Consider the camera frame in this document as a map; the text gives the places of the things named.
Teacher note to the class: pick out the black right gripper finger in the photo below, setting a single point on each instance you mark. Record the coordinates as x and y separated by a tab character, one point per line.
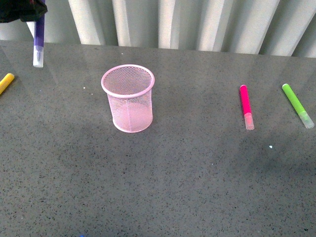
24	10

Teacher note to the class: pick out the green marker pen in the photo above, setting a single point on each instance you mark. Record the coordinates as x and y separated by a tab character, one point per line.
298	107

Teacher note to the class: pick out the pink marker pen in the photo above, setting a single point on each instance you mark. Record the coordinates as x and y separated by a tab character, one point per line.
248	118

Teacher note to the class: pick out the pink mesh pen cup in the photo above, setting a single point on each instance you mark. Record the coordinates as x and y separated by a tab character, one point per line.
129	91

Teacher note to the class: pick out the yellow marker pen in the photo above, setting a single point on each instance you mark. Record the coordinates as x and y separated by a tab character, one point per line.
6	81

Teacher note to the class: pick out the grey pleated curtain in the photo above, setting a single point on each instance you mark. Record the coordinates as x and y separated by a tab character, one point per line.
271	27

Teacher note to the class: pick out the purple marker pen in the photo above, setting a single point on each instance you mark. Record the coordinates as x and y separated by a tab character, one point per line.
38	52

